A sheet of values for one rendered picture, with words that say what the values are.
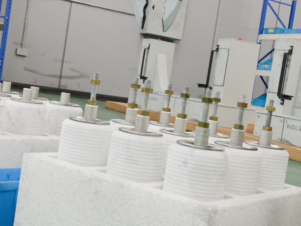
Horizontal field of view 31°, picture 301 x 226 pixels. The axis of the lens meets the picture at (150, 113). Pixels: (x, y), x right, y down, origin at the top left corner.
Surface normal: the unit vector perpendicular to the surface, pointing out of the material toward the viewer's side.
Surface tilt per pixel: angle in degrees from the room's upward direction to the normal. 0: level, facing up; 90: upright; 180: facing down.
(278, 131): 90
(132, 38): 90
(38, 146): 90
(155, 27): 90
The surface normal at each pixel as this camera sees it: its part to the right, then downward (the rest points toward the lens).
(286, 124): -0.87, -0.11
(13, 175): 0.79, 0.11
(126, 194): -0.59, -0.05
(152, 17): 0.46, 0.12
